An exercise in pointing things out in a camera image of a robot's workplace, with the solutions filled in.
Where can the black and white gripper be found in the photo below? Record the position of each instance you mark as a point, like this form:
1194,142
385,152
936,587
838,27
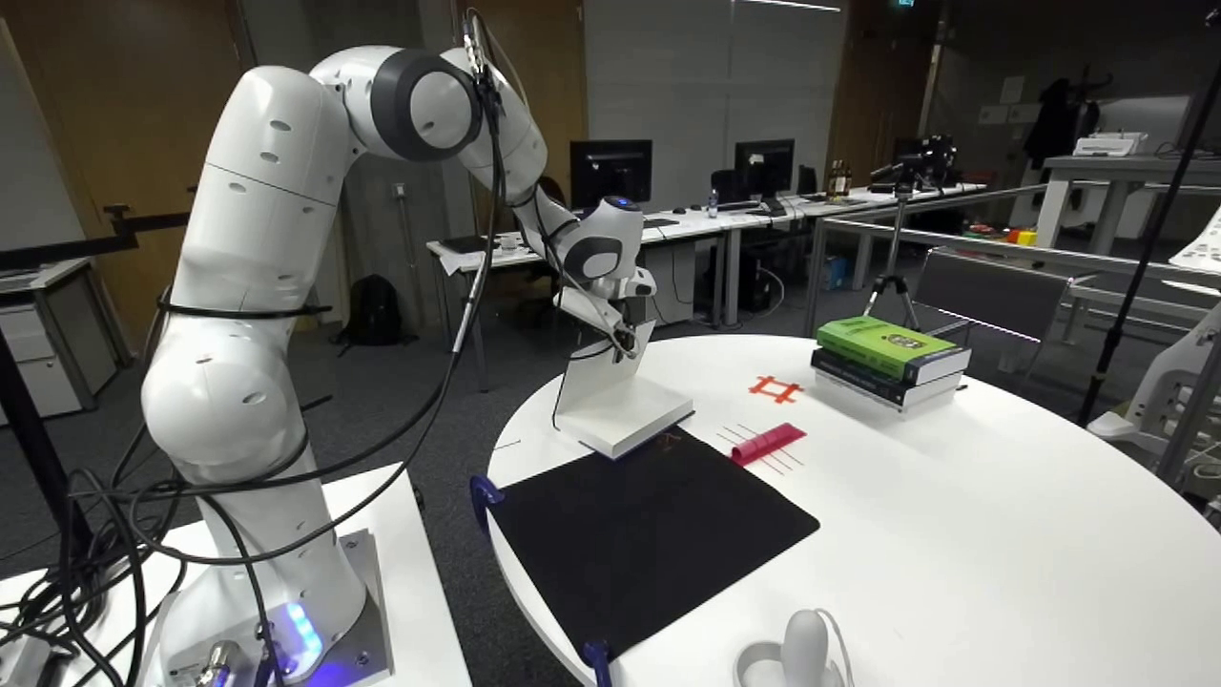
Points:
610,307

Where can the blue book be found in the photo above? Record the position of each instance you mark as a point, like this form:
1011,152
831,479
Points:
608,400

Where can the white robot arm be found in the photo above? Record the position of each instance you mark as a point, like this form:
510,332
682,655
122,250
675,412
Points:
220,393

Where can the dark book under green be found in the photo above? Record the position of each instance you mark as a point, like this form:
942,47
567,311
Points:
884,385

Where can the red rectangular block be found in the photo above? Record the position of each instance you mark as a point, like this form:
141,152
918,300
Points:
763,444

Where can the left black monitor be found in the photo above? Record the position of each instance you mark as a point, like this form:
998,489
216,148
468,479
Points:
608,167

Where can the black monitor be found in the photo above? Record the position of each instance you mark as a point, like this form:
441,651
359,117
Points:
608,167
763,167

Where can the white office desk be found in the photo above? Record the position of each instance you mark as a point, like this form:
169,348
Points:
510,250

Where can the black mat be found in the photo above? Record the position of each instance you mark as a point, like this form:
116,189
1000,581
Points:
622,547

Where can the right black monitor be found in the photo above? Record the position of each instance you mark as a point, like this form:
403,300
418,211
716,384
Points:
763,167

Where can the black backpack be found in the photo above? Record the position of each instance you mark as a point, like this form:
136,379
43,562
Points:
376,315

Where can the metal frame table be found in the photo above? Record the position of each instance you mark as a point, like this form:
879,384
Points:
1031,291

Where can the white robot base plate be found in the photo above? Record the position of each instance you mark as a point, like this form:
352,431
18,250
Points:
389,553

